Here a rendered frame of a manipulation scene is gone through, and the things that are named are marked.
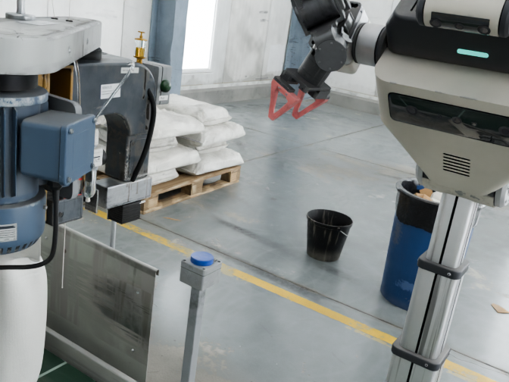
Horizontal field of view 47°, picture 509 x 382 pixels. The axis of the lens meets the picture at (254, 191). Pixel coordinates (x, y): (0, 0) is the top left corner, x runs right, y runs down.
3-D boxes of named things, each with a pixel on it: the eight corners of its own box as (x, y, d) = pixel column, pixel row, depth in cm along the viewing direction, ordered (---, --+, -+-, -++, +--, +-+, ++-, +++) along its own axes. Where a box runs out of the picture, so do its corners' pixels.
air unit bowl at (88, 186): (98, 197, 122) (100, 168, 120) (87, 199, 119) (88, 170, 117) (88, 192, 123) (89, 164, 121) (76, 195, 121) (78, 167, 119)
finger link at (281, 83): (252, 108, 116) (277, 69, 112) (271, 108, 122) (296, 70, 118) (276, 129, 114) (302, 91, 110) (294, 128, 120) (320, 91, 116)
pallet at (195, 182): (239, 182, 501) (241, 165, 497) (143, 214, 401) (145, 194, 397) (165, 158, 539) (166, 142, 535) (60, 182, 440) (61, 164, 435)
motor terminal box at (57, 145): (95, 185, 95) (99, 114, 91) (66, 204, 86) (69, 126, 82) (47, 175, 96) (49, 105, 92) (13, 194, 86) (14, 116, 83)
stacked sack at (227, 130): (249, 140, 491) (251, 123, 487) (198, 151, 436) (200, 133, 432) (207, 128, 513) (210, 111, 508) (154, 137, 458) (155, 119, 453)
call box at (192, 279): (220, 282, 157) (223, 261, 155) (201, 292, 150) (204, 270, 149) (197, 271, 161) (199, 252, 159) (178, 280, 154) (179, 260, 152)
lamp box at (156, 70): (169, 104, 140) (172, 66, 137) (156, 105, 136) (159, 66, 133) (145, 98, 144) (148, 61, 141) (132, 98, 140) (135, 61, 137)
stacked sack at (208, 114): (234, 124, 484) (236, 107, 480) (201, 130, 449) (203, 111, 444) (173, 107, 517) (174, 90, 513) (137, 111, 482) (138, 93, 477)
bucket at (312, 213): (353, 255, 384) (360, 219, 376) (333, 270, 360) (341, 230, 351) (313, 241, 398) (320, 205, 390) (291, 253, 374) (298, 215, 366)
